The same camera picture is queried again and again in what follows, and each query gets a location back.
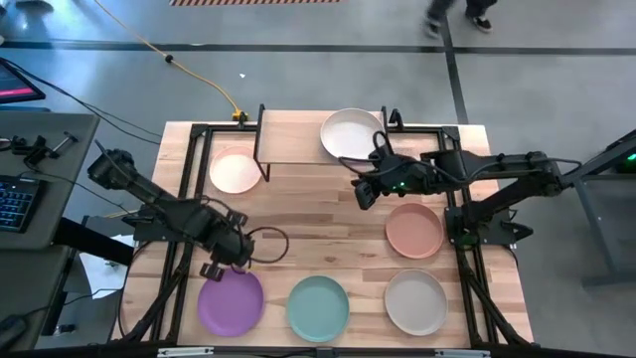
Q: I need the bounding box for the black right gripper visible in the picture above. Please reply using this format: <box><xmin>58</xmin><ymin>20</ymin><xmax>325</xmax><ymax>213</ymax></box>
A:
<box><xmin>353</xmin><ymin>153</ymin><xmax>433</xmax><ymax>210</ymax></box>

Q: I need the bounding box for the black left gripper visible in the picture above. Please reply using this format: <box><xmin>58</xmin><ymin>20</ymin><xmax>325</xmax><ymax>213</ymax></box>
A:
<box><xmin>200</xmin><ymin>211</ymin><xmax>255</xmax><ymax>282</ymax></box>

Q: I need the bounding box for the purple plate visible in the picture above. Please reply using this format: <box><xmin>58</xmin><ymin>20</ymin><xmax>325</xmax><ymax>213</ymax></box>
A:
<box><xmin>197</xmin><ymin>267</ymin><xmax>265</xmax><ymax>338</ymax></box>

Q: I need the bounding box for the salmon plate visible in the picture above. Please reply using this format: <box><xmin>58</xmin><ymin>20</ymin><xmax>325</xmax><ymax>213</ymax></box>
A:
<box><xmin>385</xmin><ymin>202</ymin><xmax>445</xmax><ymax>261</ymax></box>

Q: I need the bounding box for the white plate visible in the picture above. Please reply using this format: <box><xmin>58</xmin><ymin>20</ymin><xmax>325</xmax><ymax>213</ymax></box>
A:
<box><xmin>319</xmin><ymin>107</ymin><xmax>387</xmax><ymax>161</ymax></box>

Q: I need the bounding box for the cream plate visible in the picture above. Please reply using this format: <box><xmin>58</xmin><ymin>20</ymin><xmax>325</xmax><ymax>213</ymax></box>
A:
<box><xmin>209</xmin><ymin>144</ymin><xmax>263</xmax><ymax>195</ymax></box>

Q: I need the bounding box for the white paper sheet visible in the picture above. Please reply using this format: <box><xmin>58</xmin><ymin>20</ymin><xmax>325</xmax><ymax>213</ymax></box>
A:
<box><xmin>79</xmin><ymin>233</ymin><xmax>133</xmax><ymax>299</ymax></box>

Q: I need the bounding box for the teal plate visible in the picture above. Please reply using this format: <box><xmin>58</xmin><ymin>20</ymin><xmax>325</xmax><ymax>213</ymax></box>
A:
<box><xmin>286</xmin><ymin>274</ymin><xmax>351</xmax><ymax>344</ymax></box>

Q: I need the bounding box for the grey plate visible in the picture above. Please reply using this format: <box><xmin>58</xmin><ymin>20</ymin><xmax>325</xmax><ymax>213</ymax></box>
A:
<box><xmin>384</xmin><ymin>268</ymin><xmax>449</xmax><ymax>337</ymax></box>

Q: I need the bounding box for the black slanted bar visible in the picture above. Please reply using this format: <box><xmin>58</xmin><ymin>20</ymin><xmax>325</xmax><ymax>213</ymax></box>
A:
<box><xmin>52</xmin><ymin>216</ymin><xmax>135</xmax><ymax>268</ymax></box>

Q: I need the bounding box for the grey desk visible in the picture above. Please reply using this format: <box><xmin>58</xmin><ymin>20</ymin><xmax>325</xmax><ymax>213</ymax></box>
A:
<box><xmin>0</xmin><ymin>106</ymin><xmax>100</xmax><ymax>349</ymax></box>

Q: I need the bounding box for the person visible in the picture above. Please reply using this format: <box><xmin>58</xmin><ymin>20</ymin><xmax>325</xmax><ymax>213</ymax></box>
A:
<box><xmin>422</xmin><ymin>0</ymin><xmax>498</xmax><ymax>40</ymax></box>

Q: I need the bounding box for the black backlit keyboard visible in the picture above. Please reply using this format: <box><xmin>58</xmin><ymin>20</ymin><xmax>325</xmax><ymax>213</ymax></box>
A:
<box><xmin>0</xmin><ymin>173</ymin><xmax>44</xmax><ymax>234</ymax></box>

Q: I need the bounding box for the black desk clamp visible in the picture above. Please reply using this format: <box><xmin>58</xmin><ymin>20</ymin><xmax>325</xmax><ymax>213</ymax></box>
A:
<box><xmin>9</xmin><ymin>130</ymin><xmax>80</xmax><ymax>168</ymax></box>

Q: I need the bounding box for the grey metal stand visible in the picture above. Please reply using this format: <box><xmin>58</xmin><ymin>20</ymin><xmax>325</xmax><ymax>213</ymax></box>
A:
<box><xmin>560</xmin><ymin>127</ymin><xmax>636</xmax><ymax>287</ymax></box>

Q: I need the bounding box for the monitor with pink line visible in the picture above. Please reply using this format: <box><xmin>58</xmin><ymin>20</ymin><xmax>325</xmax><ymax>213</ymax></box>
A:
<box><xmin>0</xmin><ymin>56</ymin><xmax>47</xmax><ymax>105</ymax></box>

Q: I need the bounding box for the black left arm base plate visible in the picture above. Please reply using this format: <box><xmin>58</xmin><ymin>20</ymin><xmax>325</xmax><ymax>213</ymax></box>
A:
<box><xmin>131</xmin><ymin>206</ymin><xmax>205</xmax><ymax>245</ymax></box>

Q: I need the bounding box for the silver edge bracket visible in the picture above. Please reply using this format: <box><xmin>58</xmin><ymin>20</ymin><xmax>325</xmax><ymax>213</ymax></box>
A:
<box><xmin>433</xmin><ymin>348</ymin><xmax>492</xmax><ymax>358</ymax></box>
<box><xmin>156</xmin><ymin>346</ymin><xmax>216</xmax><ymax>358</ymax></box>

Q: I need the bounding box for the black wire dish rack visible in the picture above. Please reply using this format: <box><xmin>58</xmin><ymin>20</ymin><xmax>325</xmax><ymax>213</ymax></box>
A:
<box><xmin>251</xmin><ymin>102</ymin><xmax>392</xmax><ymax>184</ymax></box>

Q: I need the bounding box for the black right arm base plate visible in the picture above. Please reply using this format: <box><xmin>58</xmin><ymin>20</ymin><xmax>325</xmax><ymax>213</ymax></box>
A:
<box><xmin>444</xmin><ymin>206</ymin><xmax>536</xmax><ymax>248</ymax></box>

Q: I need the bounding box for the black floor cable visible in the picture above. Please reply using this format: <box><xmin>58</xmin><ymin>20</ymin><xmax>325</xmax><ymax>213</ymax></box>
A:
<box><xmin>0</xmin><ymin>57</ymin><xmax>163</xmax><ymax>138</ymax></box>
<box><xmin>91</xmin><ymin>109</ymin><xmax>162</xmax><ymax>146</ymax></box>

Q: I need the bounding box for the yellow extension cable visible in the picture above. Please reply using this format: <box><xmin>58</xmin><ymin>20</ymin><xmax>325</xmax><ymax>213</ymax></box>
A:
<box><xmin>92</xmin><ymin>0</ymin><xmax>249</xmax><ymax>123</ymax></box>

